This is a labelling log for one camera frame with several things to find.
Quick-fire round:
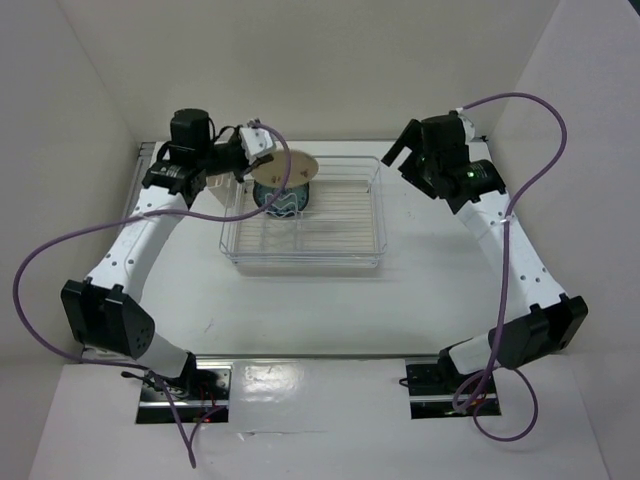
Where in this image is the beige plate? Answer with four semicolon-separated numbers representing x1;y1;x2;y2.
251;150;319;188

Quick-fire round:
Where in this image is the teal blue floral plate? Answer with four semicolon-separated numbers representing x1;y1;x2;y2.
252;183;310;219

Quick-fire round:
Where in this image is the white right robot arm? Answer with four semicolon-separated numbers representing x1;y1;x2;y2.
382;111;588;393

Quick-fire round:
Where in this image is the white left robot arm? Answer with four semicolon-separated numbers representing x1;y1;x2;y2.
61;109;249;400

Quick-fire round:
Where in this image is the beige cutlery holder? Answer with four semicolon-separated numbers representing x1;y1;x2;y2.
206;173;238;208

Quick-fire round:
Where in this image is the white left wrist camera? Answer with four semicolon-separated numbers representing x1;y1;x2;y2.
239;120;276;162

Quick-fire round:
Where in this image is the white wire dish rack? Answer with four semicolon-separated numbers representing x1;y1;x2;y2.
217;155;389;265

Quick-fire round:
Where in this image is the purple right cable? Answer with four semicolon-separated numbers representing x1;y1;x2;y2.
450;92;569;442

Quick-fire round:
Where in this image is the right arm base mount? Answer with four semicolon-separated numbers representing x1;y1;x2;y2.
398;356;501;420

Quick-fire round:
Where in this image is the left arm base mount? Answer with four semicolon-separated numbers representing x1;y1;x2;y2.
121;362;232;425

